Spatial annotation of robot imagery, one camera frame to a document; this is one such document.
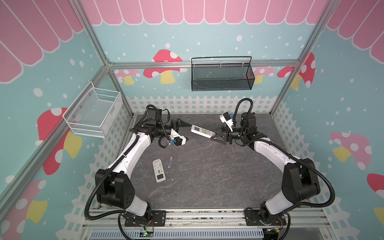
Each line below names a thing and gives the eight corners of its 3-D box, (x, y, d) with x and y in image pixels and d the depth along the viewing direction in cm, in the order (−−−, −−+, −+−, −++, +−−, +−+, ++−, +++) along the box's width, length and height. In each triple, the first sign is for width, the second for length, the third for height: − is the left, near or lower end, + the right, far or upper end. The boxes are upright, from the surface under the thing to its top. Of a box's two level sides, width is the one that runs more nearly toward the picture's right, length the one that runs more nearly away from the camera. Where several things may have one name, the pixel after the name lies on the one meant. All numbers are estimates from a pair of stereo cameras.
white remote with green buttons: (157, 183, 88) (156, 182, 86) (152, 161, 97) (151, 160, 95) (166, 180, 89) (166, 179, 87) (161, 158, 98) (160, 157, 96)
